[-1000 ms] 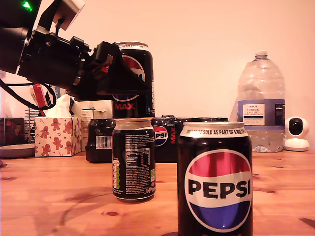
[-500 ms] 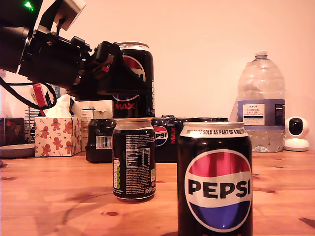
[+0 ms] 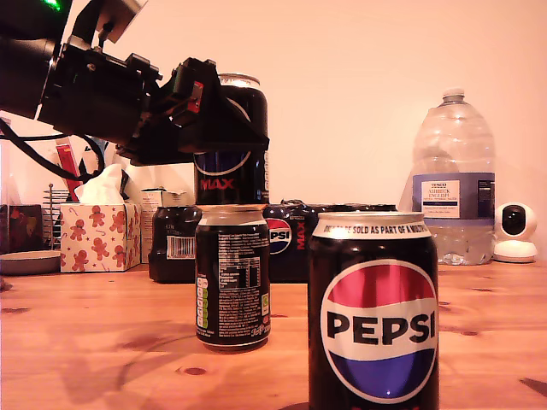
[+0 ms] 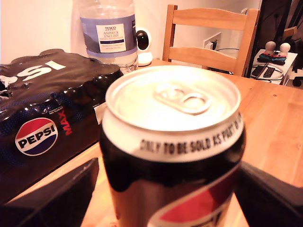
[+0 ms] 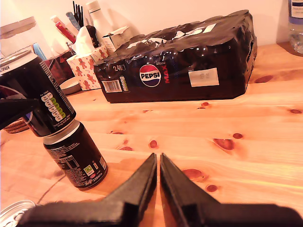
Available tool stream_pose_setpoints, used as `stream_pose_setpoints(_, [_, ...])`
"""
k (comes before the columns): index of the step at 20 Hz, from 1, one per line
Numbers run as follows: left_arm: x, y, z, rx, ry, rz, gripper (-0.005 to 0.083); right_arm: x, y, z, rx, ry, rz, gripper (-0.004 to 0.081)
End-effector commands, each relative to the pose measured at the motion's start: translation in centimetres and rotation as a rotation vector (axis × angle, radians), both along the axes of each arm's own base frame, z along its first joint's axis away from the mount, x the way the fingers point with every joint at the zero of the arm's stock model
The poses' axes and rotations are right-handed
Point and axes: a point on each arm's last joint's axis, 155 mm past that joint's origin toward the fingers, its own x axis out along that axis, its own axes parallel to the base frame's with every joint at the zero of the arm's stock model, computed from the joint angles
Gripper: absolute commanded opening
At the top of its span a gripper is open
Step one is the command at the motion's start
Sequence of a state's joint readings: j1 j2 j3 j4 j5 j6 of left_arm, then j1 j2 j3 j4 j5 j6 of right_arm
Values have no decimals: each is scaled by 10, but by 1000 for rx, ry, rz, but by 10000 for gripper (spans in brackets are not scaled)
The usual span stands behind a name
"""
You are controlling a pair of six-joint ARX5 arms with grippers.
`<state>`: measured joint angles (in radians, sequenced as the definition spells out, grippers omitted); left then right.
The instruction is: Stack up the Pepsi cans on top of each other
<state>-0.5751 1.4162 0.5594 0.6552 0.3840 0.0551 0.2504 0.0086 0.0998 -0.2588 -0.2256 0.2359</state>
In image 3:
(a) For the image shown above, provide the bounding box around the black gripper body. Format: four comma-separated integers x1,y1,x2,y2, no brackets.
36,41,220,167

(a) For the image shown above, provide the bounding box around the black Pepsi Max can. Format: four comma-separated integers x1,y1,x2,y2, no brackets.
307,212,440,410
194,204,272,354
192,73,271,206

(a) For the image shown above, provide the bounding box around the black shrink-wrapped Pepsi multipack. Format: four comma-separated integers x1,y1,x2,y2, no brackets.
148,198,399,284

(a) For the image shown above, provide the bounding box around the white tissue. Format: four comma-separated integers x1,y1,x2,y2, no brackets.
74,164,126,205

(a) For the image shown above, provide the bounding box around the small white carton box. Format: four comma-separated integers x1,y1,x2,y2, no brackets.
139,186,187,265

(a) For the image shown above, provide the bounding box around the gingerbread print tissue box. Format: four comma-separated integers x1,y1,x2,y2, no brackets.
59,202,142,273

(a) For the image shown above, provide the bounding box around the grey plate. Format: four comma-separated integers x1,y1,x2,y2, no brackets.
0,249,62,276

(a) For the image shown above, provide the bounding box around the large clear water bottle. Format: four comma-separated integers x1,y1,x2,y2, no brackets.
411,88,497,267

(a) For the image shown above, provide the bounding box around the gripper grey camera box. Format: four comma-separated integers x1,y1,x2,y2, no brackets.
68,0,150,49

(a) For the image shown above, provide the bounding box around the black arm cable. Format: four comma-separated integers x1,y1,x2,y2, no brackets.
0,118,107,183

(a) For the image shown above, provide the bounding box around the metal wire rack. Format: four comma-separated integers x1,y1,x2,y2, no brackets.
42,184,70,249

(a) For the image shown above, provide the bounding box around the small white round camera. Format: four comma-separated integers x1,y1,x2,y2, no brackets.
492,202,538,264

